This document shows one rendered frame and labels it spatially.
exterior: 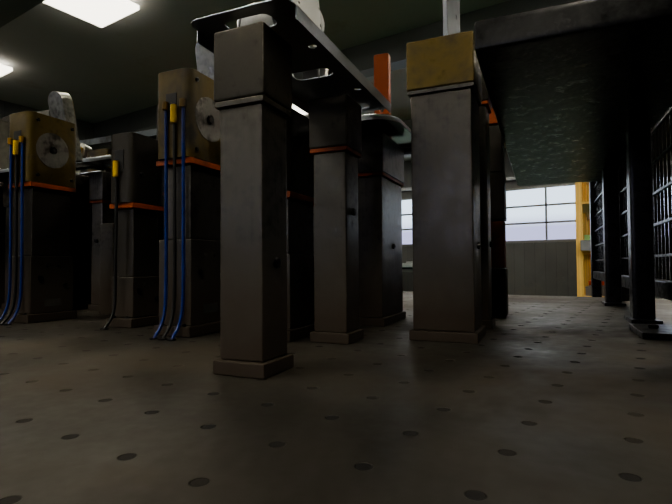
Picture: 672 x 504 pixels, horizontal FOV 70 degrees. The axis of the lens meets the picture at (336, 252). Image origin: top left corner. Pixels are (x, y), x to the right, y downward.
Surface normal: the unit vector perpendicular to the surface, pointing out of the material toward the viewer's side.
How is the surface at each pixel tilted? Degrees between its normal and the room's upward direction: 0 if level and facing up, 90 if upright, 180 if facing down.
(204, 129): 90
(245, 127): 90
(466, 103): 90
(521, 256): 90
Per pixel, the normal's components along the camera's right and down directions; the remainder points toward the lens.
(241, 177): -0.39, -0.02
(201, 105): 0.92, -0.02
